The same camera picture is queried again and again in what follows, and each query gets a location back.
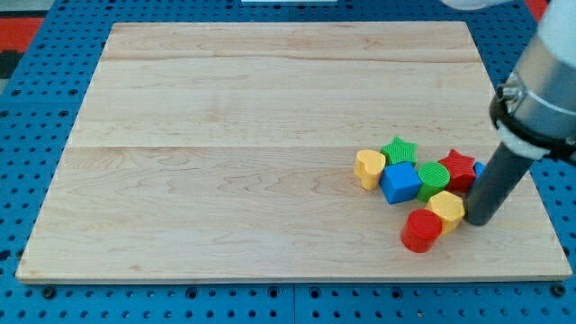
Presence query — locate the green star block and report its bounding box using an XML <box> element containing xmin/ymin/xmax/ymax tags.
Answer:
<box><xmin>380</xmin><ymin>136</ymin><xmax>418</xmax><ymax>166</ymax></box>

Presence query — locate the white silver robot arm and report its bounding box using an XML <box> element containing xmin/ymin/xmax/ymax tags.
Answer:
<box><xmin>490</xmin><ymin>0</ymin><xmax>575</xmax><ymax>166</ymax></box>

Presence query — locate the yellow heart block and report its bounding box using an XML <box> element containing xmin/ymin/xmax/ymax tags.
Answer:
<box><xmin>354</xmin><ymin>149</ymin><xmax>386</xmax><ymax>191</ymax></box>

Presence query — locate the light wooden board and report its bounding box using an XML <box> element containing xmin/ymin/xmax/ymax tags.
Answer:
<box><xmin>16</xmin><ymin>22</ymin><xmax>572</xmax><ymax>284</ymax></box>

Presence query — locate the red star block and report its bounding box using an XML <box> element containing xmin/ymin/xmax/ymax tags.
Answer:
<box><xmin>438</xmin><ymin>149</ymin><xmax>476</xmax><ymax>194</ymax></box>

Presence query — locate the yellow hexagon block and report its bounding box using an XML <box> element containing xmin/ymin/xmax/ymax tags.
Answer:
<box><xmin>425</xmin><ymin>191</ymin><xmax>465</xmax><ymax>235</ymax></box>

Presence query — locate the red cylinder block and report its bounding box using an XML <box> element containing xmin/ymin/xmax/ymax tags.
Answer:
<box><xmin>400</xmin><ymin>209</ymin><xmax>443</xmax><ymax>253</ymax></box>

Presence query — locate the blue cube block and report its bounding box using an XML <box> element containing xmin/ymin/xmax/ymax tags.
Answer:
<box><xmin>380</xmin><ymin>162</ymin><xmax>422</xmax><ymax>204</ymax></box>

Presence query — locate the blue block behind rod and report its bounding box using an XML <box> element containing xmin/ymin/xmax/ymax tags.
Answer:
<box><xmin>468</xmin><ymin>161</ymin><xmax>486</xmax><ymax>191</ymax></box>

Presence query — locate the green cylinder block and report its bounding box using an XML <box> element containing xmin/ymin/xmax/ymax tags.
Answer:
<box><xmin>416</xmin><ymin>162</ymin><xmax>451</xmax><ymax>202</ymax></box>

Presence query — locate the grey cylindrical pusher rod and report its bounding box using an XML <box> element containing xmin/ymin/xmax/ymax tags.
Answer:
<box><xmin>465</xmin><ymin>143</ymin><xmax>534</xmax><ymax>226</ymax></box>

